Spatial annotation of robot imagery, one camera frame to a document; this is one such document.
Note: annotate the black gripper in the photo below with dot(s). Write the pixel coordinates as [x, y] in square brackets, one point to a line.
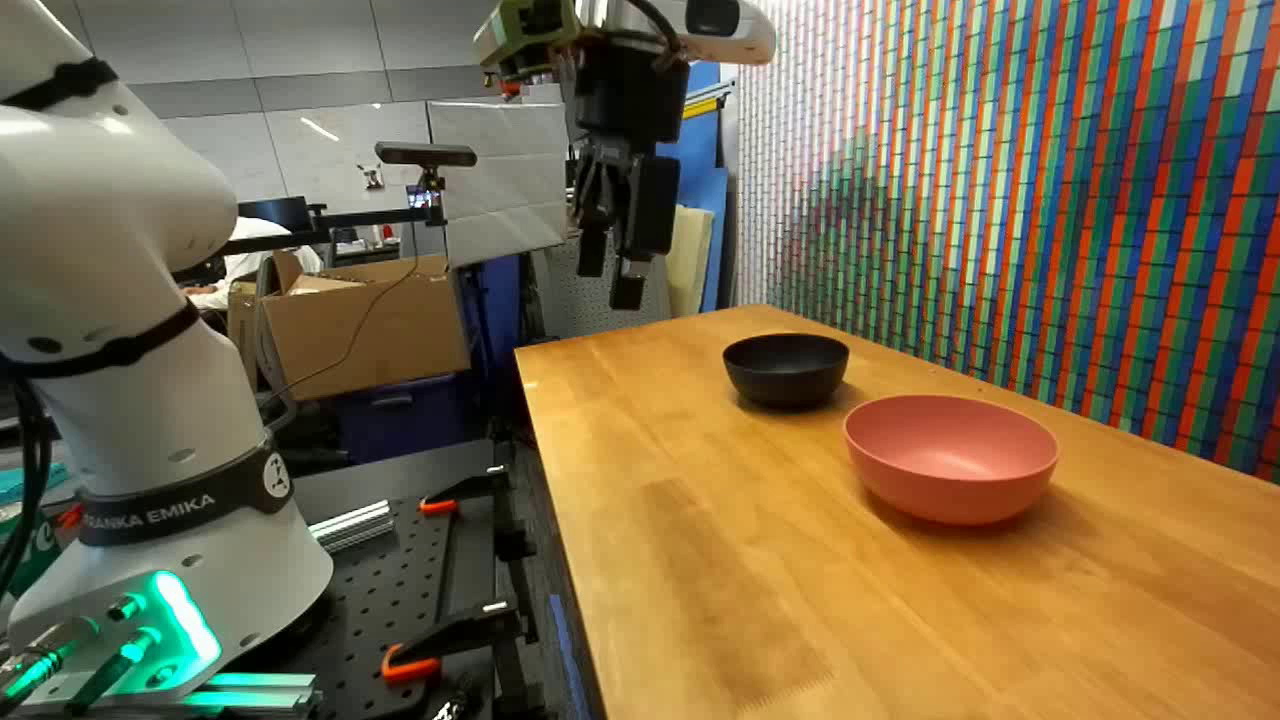
[628, 99]

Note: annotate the black bowl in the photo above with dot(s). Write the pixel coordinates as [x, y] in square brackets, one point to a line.
[787, 372]

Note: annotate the pink bowl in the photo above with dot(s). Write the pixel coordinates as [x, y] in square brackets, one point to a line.
[949, 460]

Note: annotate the blue foam panel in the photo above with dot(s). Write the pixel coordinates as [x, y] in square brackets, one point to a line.
[707, 200]

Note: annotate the white board panel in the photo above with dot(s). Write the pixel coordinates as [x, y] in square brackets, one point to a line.
[501, 183]

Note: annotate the brown cardboard box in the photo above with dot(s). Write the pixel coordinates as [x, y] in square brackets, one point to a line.
[360, 325]

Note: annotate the blue storage bin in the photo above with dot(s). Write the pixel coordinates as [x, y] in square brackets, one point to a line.
[402, 421]

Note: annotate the aluminium extrusion bar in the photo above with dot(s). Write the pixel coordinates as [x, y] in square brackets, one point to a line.
[352, 527]

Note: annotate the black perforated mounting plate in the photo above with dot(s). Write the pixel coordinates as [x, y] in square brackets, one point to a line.
[387, 602]

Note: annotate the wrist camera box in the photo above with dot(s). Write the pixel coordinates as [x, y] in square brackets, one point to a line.
[522, 40]

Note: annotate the black camera on stand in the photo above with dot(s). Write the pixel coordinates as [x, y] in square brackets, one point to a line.
[427, 158]

